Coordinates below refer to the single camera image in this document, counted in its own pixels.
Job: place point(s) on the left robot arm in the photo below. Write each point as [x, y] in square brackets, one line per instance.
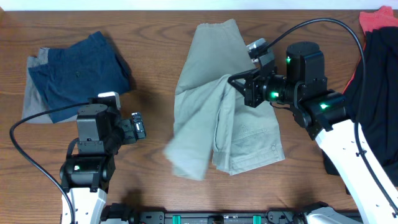
[90, 165]

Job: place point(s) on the black garment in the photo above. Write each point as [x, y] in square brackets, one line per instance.
[373, 95]

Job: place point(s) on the folded navy blue shorts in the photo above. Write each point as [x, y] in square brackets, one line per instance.
[77, 73]

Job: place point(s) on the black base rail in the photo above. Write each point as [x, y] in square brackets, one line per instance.
[316, 213]

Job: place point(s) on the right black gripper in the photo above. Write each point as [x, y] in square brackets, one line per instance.
[252, 92]

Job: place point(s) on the khaki shorts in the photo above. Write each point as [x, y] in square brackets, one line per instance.
[212, 125]

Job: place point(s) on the red garment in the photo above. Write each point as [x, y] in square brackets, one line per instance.
[381, 20]

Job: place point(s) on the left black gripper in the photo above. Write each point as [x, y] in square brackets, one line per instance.
[129, 134]

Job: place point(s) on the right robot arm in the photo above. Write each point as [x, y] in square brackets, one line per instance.
[326, 116]

